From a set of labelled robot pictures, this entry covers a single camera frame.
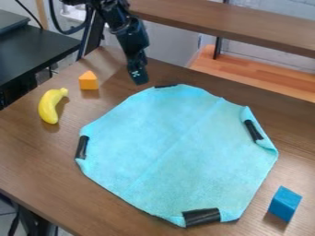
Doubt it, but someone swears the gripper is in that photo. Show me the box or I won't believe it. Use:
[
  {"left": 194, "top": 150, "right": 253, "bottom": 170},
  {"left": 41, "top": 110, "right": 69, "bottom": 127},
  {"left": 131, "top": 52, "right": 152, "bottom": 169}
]
[{"left": 112, "top": 18, "right": 150, "bottom": 86}]

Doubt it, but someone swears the light blue cloth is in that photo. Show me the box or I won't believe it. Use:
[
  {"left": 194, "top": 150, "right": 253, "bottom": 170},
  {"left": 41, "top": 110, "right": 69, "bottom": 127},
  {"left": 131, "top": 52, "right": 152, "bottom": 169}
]
[{"left": 74, "top": 83, "right": 281, "bottom": 229}]

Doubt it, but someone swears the orange toy block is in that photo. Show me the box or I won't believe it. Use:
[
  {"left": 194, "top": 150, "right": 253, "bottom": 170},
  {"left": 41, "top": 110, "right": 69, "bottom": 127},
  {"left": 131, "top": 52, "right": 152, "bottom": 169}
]
[{"left": 77, "top": 70, "right": 100, "bottom": 91}]

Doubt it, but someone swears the yellow toy banana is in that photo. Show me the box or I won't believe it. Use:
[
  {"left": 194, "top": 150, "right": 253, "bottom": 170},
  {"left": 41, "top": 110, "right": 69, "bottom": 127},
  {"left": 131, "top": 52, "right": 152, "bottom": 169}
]
[{"left": 37, "top": 87, "right": 71, "bottom": 125}]

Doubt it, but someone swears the wooden shelf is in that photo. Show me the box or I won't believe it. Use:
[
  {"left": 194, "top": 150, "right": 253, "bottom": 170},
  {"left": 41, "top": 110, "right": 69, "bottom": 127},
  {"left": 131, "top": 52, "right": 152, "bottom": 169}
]
[{"left": 126, "top": 0, "right": 315, "bottom": 104}]

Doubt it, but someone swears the black desk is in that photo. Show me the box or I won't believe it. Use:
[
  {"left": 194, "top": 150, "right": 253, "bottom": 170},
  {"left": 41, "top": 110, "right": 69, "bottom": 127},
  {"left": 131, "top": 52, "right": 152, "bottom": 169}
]
[{"left": 0, "top": 8, "right": 83, "bottom": 110}]

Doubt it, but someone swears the blue block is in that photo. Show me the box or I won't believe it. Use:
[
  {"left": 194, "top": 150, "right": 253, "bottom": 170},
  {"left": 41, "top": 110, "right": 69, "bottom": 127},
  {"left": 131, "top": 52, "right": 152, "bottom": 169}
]
[{"left": 266, "top": 185, "right": 304, "bottom": 223}]

